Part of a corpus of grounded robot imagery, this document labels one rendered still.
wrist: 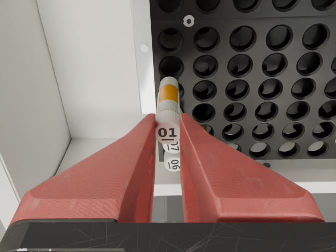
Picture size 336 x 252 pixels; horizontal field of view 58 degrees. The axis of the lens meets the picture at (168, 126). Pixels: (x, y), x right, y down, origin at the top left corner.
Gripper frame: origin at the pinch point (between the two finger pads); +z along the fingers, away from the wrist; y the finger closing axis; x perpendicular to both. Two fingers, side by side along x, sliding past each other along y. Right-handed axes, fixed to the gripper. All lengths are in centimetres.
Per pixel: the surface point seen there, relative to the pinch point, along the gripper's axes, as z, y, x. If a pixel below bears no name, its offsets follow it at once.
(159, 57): 5.0, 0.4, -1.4
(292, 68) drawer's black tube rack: 4.9, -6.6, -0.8
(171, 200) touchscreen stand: 79, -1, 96
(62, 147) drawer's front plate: 9.0, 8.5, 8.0
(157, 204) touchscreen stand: 81, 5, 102
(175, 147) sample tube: 3.6, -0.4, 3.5
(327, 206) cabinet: 20.6, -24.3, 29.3
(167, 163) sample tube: 3.6, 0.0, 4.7
